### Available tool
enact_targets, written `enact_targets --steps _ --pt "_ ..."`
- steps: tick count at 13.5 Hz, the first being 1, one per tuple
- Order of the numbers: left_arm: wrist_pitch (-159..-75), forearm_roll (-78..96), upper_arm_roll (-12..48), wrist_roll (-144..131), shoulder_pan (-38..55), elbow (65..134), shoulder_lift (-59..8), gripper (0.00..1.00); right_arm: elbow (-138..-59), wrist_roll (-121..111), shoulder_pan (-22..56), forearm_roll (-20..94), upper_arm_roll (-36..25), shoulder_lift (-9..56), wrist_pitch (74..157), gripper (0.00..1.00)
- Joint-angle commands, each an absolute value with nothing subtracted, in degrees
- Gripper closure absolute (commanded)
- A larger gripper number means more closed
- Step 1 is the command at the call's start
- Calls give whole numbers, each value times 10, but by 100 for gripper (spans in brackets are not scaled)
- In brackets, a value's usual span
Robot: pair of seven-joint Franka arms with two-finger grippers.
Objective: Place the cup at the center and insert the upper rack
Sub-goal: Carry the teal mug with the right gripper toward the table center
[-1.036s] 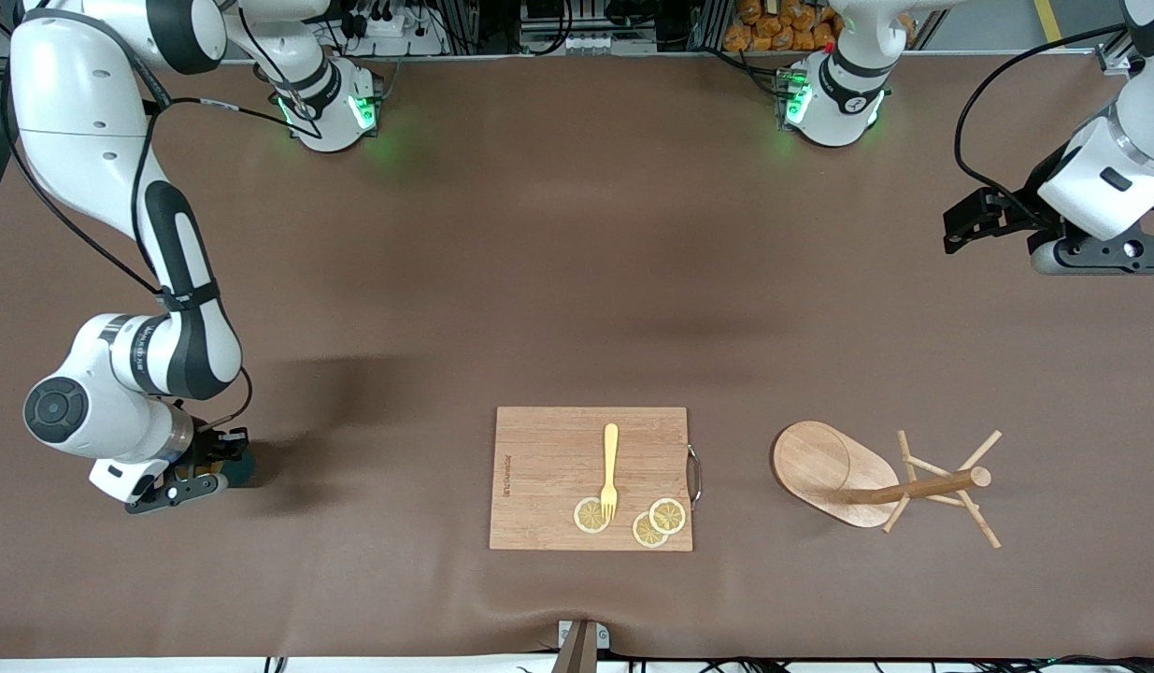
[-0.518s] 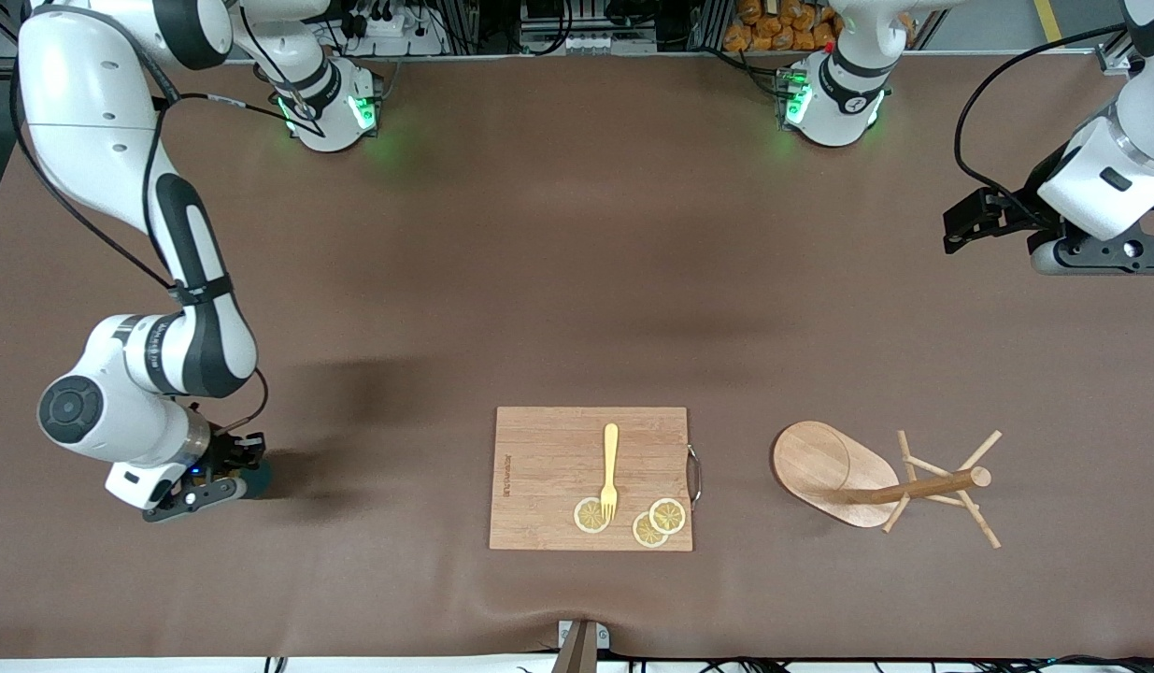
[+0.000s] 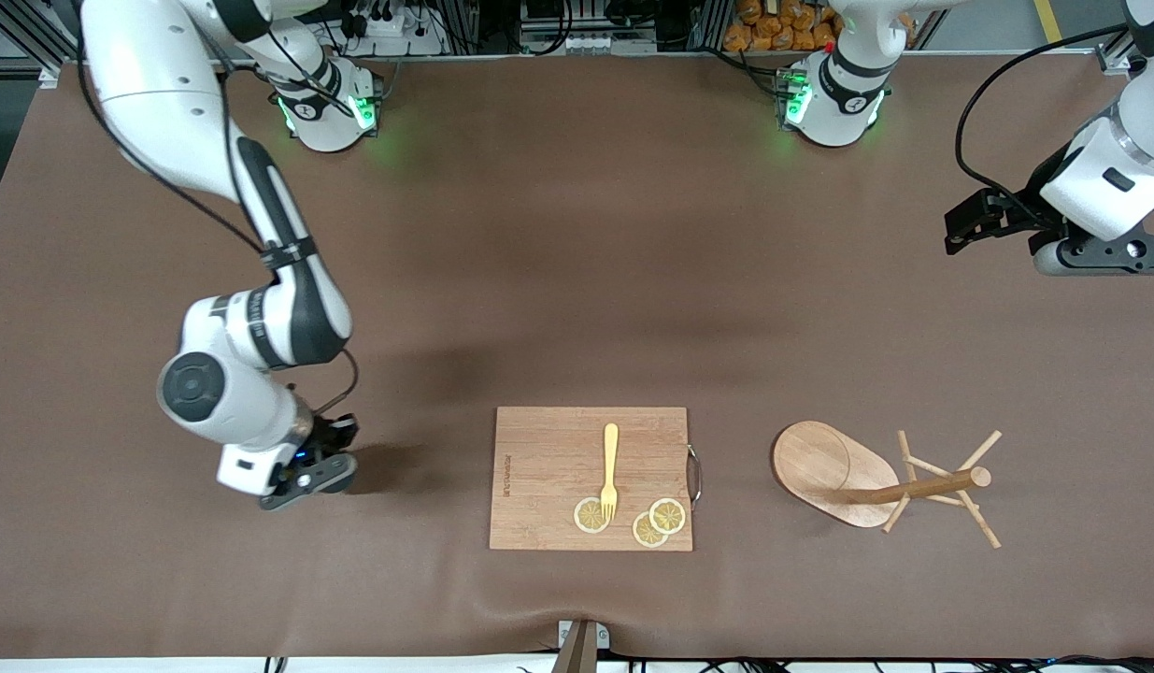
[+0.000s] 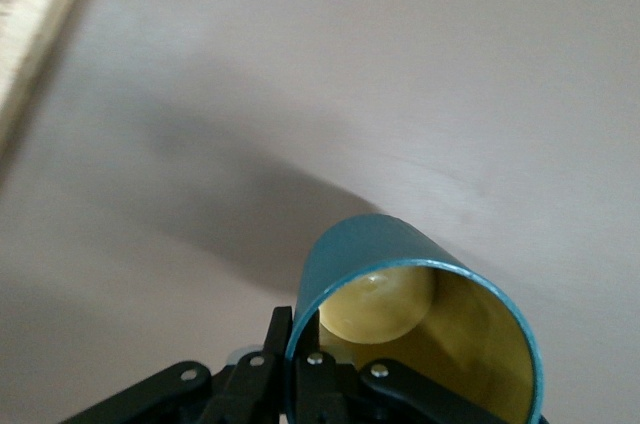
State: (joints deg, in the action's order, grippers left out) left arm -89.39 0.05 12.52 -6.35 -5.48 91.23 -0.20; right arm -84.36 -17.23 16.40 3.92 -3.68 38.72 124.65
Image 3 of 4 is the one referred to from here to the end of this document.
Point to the brown table cover sheet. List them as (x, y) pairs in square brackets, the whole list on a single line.
[(539, 280)]

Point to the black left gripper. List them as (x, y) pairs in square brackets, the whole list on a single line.
[(1018, 216)]

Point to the lemon slice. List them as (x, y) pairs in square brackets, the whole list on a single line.
[(670, 516), (644, 535), (586, 517)]

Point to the wooden mug tree rack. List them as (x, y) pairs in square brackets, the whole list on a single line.
[(819, 467)]

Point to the camera mount post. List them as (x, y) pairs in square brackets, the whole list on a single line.
[(576, 654)]

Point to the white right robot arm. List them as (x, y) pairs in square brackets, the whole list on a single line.
[(165, 84)]

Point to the yellow plastic fork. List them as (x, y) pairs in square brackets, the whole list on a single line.
[(611, 449)]

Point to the orange snack bag pile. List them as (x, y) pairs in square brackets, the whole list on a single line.
[(763, 33)]

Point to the white power strip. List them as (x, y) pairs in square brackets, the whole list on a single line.
[(390, 28)]

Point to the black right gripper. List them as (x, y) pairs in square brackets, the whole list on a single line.
[(331, 435)]

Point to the wooden cutting board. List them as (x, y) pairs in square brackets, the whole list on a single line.
[(548, 449)]

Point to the aluminium frame profile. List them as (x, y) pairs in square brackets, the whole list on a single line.
[(1114, 58), (25, 33)]

